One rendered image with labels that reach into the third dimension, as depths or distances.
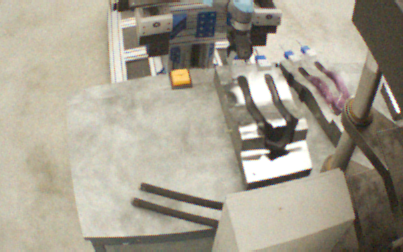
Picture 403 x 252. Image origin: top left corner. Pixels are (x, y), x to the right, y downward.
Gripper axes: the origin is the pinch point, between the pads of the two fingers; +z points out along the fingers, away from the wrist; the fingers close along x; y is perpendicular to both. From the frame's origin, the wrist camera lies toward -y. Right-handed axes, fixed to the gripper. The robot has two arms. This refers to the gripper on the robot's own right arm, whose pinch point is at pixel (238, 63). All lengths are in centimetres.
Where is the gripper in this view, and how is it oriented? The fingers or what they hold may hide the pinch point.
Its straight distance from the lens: 212.3
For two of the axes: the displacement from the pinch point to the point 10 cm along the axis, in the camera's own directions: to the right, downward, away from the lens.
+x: -9.8, 1.3, -1.8
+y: -2.1, -7.8, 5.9
